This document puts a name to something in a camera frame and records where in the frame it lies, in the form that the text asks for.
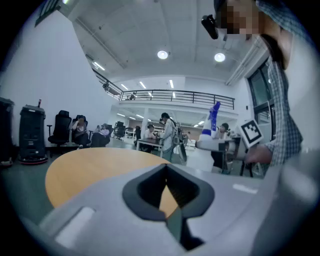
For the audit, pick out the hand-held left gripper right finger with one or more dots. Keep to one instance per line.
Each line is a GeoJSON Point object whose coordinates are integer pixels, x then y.
{"type": "Point", "coordinates": [225, 212]}

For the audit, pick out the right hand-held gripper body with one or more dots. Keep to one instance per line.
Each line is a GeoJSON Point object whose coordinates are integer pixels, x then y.
{"type": "Point", "coordinates": [251, 133]}

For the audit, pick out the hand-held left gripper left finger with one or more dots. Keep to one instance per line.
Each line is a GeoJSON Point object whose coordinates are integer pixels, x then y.
{"type": "Point", "coordinates": [100, 225]}

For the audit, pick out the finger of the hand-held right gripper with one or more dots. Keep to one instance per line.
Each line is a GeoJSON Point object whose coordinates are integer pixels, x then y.
{"type": "Point", "coordinates": [210, 145]}

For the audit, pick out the person's right forearm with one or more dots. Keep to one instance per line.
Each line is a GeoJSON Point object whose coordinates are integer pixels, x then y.
{"type": "Point", "coordinates": [282, 152]}

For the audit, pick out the dark drink bottle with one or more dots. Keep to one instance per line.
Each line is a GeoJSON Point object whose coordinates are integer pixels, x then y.
{"type": "Point", "coordinates": [39, 103]}

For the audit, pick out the black desk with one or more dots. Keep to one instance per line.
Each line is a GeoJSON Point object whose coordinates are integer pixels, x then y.
{"type": "Point", "coordinates": [220, 160]}

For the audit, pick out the checked shirt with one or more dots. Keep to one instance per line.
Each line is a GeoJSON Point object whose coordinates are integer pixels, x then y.
{"type": "Point", "coordinates": [282, 112]}

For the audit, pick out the dark framed window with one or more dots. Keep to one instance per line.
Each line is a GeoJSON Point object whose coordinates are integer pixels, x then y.
{"type": "Point", "coordinates": [260, 92]}

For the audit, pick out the round wooden table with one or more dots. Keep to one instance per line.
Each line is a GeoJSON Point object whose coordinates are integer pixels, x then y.
{"type": "Point", "coordinates": [87, 170]}

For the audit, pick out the black mezzanine railing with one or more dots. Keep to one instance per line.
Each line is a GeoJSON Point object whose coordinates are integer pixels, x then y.
{"type": "Point", "coordinates": [175, 96]}

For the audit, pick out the white background desk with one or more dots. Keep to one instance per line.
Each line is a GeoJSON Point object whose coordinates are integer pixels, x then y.
{"type": "Point", "coordinates": [148, 141]}

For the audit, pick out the white t-shirt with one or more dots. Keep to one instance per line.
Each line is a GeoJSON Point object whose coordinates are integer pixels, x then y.
{"type": "Point", "coordinates": [303, 87]}

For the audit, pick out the ceiling strip light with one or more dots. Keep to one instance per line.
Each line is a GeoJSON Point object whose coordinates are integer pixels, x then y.
{"type": "Point", "coordinates": [142, 85]}
{"type": "Point", "coordinates": [99, 66]}
{"type": "Point", "coordinates": [171, 83]}
{"type": "Point", "coordinates": [124, 86]}

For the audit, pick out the round ceiling lamp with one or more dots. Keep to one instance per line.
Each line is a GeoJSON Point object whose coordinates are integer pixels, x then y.
{"type": "Point", "coordinates": [219, 57]}
{"type": "Point", "coordinates": [162, 54]}

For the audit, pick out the black mobile cabinet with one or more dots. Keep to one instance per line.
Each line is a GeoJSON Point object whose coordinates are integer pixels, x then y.
{"type": "Point", "coordinates": [6, 130]}
{"type": "Point", "coordinates": [32, 135]}

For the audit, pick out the person's head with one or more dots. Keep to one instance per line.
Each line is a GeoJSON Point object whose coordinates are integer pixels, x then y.
{"type": "Point", "coordinates": [240, 17]}

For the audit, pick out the dark high window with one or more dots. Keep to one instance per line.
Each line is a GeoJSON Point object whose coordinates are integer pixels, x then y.
{"type": "Point", "coordinates": [47, 10]}

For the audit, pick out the black head-worn camera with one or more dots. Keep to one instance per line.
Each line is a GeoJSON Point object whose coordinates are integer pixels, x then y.
{"type": "Point", "coordinates": [210, 26]}

